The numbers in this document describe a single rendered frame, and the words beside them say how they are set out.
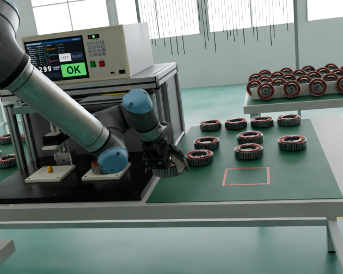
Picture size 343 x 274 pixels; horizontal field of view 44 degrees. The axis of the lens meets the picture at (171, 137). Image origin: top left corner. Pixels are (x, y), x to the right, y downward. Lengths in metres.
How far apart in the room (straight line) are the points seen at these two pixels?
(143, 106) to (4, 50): 0.40
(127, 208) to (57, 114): 0.53
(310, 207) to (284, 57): 6.67
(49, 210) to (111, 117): 0.50
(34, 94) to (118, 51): 0.77
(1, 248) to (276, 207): 0.81
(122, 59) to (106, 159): 0.70
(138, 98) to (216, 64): 6.84
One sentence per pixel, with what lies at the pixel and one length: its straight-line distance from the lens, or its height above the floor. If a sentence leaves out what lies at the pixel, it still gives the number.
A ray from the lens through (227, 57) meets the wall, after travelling 7.92.
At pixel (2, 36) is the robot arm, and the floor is 1.32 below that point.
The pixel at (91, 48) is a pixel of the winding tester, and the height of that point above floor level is 1.24.
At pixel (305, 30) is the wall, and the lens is 7.89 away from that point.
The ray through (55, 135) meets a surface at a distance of 1.76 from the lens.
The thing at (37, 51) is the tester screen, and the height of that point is 1.25.
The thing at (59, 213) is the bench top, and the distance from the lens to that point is 1.51.
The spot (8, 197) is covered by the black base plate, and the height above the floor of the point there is 0.77.
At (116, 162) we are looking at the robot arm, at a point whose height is 0.99.
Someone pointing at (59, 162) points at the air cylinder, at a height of 0.78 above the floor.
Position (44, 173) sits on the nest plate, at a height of 0.78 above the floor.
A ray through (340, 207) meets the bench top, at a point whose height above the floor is 0.73.
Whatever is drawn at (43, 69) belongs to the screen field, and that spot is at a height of 1.18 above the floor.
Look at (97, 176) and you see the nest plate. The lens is 1.61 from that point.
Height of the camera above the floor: 1.32
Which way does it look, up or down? 16 degrees down
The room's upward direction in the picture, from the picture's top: 7 degrees counter-clockwise
